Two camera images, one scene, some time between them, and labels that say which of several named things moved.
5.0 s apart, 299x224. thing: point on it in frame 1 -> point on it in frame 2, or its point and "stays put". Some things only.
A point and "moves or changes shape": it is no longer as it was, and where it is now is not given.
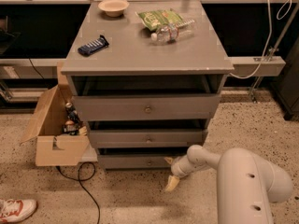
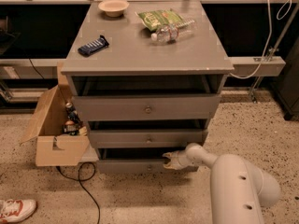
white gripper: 177,169 -> 175,160
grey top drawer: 148,107 stays put
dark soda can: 70,108 stays put
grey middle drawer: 149,138 stays put
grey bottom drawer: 135,161 moves or changes shape
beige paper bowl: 114,7 stays put
